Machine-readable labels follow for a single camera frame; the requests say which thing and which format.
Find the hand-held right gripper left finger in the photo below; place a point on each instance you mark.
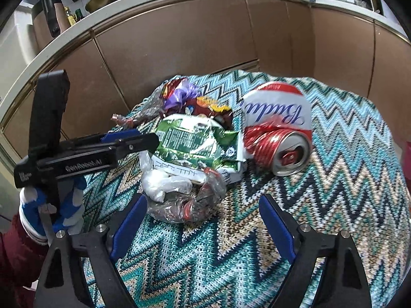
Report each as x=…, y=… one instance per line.
x=128, y=227

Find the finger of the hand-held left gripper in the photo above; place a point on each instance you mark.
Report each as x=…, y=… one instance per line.
x=138, y=142
x=120, y=135

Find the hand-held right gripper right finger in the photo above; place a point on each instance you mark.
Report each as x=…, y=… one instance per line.
x=276, y=227

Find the green snack wrapper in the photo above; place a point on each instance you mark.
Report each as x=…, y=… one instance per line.
x=186, y=138

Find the person's left forearm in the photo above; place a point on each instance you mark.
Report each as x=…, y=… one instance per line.
x=16, y=263

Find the person's left hand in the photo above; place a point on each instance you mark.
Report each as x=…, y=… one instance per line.
x=72, y=205

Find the crumpled clear plastic wrapper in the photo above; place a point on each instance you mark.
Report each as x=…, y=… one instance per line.
x=144, y=112

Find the white tissue in clear plastic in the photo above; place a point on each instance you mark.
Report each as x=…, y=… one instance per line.
x=163, y=183

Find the purple wrapper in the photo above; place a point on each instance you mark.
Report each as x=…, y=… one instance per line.
x=179, y=98

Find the zigzag knitted blanket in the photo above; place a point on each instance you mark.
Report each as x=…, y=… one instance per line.
x=224, y=263

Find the white printed wrapper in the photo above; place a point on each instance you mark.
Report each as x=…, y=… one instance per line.
x=231, y=175

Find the clear plastic bag red print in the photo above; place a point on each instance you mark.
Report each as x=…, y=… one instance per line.
x=199, y=205

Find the red and yellow snack wrapper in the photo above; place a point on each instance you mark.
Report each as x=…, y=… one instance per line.
x=208, y=106

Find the yellow oil bottle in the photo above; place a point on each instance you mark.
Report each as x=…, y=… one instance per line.
x=67, y=16

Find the dark green bottle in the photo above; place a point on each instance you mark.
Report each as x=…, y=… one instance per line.
x=78, y=14

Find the crushed red and white can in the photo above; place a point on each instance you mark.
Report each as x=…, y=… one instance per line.
x=276, y=115

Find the brown kitchen counter cabinet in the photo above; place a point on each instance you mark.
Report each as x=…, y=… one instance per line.
x=179, y=38

